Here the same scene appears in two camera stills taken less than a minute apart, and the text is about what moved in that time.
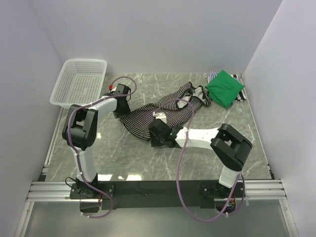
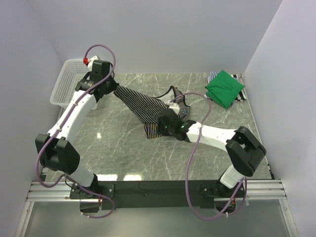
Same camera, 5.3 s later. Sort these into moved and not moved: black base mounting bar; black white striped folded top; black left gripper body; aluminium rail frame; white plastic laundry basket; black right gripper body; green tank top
Moved: black left gripper body; black right gripper body
Not moved: aluminium rail frame; white plastic laundry basket; black base mounting bar; green tank top; black white striped folded top
